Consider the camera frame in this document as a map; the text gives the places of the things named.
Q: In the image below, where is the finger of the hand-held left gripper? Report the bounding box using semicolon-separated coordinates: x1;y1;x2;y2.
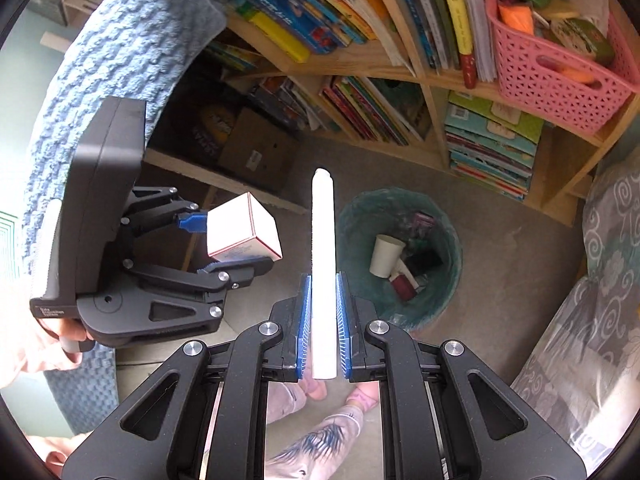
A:
122;256;274;347
120;186;207;266

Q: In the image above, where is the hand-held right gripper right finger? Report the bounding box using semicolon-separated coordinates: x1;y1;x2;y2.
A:
336;272;586;480

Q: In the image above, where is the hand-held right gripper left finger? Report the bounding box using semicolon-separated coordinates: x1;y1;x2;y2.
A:
62;272;314;480

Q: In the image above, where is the small white red box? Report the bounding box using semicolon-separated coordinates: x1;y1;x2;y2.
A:
206;192;282;263

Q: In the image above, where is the red can gold print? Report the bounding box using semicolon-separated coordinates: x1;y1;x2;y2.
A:
391;271;420;302

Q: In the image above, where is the white paper cup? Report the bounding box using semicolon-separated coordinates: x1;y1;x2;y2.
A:
370;234;407;279

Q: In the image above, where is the teal trash bin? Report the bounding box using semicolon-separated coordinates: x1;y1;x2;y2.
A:
337;189;463;333

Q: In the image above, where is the person's left forearm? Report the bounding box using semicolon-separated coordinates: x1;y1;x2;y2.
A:
0;255;57;388

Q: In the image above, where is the person's left hand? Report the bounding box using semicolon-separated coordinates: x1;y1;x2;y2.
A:
40;316;96;368

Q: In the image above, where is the dark bag yellow print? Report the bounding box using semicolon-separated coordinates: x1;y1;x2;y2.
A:
190;102;241;161

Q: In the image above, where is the brown cardboard box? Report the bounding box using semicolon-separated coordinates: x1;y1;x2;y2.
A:
220;107;298;191

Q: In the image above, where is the blue textured blanket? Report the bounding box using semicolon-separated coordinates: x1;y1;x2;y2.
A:
27;0;228;436

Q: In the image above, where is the purple wrapper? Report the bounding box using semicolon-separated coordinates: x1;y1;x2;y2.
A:
410;212;436;241

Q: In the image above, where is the stack of children's books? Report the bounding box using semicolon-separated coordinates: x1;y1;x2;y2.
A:
445;90;543;201
205;40;266;73
250;77;331;133

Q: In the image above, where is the row of children's books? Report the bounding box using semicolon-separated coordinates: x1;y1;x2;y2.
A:
320;75;431;146
215;0;381;63

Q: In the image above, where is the wooden bookshelf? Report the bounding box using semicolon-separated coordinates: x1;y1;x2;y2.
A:
142;0;640;228

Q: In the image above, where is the patterned grey sofa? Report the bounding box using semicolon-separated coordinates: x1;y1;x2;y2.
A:
510;160;640;461

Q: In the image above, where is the pink plastic basket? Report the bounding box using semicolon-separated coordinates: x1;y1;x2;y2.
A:
487;0;633;133

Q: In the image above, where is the row of thin books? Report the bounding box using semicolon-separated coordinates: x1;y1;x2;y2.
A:
385;0;498;88

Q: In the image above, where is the pile of colourful craft items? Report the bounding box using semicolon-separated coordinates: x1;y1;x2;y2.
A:
497;0;616;83

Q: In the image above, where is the green striped wall poster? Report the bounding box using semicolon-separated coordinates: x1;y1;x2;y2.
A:
0;210;20;256

